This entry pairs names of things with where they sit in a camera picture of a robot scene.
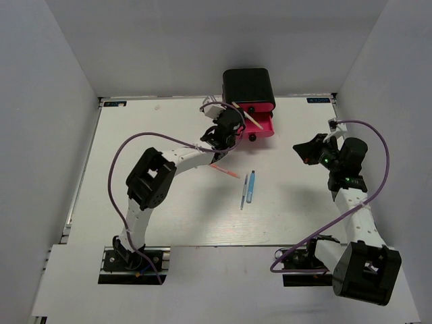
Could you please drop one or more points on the black drawer cabinet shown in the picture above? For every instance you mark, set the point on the black drawer cabinet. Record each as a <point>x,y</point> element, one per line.
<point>247,85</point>

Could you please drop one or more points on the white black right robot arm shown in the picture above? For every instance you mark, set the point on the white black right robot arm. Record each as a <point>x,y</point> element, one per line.
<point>366,269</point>

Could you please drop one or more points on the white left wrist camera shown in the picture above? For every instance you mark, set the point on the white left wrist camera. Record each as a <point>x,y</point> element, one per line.
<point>210,109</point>

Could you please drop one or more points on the yellow pencil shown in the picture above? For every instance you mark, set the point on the yellow pencil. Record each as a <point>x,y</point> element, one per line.
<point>249,117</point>

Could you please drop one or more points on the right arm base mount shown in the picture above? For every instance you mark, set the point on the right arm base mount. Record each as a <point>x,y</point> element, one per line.
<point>309,271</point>

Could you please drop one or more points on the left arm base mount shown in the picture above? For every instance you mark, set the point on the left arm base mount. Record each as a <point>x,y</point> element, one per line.
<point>115,271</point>

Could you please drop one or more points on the blue label left corner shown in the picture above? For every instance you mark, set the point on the blue label left corner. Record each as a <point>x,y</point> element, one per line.
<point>114,103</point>

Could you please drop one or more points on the light blue marker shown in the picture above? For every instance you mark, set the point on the light blue marker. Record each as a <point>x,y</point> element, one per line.
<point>250,189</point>

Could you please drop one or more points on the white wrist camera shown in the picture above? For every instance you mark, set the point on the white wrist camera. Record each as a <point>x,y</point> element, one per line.
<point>337,129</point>
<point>210,109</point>

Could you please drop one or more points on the pink top drawer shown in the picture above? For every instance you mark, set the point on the pink top drawer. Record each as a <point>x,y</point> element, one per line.
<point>257,107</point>

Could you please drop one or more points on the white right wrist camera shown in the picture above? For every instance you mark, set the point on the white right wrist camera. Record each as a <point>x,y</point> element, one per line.
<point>337,129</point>

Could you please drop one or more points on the slim blue grey pen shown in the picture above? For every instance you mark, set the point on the slim blue grey pen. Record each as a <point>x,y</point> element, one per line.
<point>244,191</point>

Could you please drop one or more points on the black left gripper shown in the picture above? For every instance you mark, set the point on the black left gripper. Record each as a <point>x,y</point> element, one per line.
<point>242,119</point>

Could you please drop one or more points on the blue label right corner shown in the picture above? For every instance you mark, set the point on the blue label right corner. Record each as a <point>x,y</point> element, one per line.
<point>317,100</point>

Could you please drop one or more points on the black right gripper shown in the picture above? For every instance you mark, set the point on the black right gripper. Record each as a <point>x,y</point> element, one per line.
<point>308,151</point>

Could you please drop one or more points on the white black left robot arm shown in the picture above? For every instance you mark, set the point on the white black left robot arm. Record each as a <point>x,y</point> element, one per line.
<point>151,178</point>

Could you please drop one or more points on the blue label corner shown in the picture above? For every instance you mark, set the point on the blue label corner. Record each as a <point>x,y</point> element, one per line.
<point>317,100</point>
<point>114,103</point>

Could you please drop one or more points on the red pen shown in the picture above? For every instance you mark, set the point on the red pen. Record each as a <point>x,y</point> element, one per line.
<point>225,171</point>

